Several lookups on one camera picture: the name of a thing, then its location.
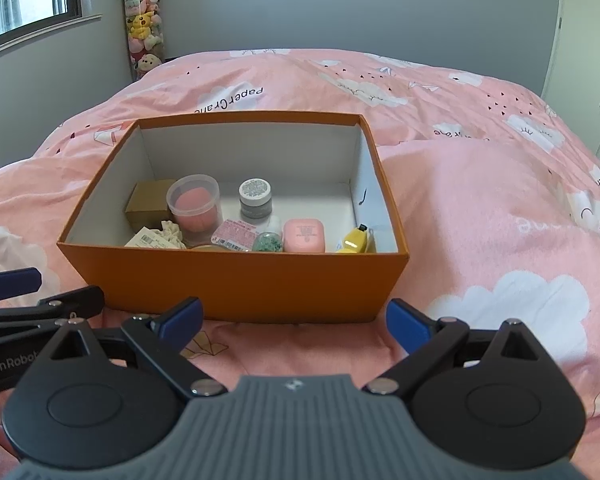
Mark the clear container with pink sponge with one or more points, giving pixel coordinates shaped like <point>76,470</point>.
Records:
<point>195,210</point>

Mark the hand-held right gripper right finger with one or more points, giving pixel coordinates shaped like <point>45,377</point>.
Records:
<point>407,322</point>

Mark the orange cardboard box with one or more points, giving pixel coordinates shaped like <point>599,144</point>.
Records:
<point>230,285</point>

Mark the small grey jar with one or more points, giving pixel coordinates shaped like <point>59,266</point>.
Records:
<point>255,202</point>

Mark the clear tube of plush toys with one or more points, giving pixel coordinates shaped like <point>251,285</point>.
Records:
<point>142,25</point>

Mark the pink bottle with orange cap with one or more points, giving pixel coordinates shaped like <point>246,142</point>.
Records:
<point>305,235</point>

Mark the pink printed blanket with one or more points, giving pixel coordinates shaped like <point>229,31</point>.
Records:
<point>480,210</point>

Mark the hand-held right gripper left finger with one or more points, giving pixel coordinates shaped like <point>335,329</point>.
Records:
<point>182,320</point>

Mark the pink tin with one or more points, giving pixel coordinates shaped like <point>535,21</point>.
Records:
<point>235,234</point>

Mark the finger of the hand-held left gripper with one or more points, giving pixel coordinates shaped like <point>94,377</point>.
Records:
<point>15,280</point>
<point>75,300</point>

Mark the green spray bottle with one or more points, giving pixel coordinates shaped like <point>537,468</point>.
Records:
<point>267,242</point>

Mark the small white labelled box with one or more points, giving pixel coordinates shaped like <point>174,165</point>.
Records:
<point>147,238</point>

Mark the small brown cardboard box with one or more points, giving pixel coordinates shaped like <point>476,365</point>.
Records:
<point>147,200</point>

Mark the white door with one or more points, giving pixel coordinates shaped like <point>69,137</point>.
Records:
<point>580,60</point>

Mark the yellow tape measure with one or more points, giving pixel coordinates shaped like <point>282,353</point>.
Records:
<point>352,242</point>

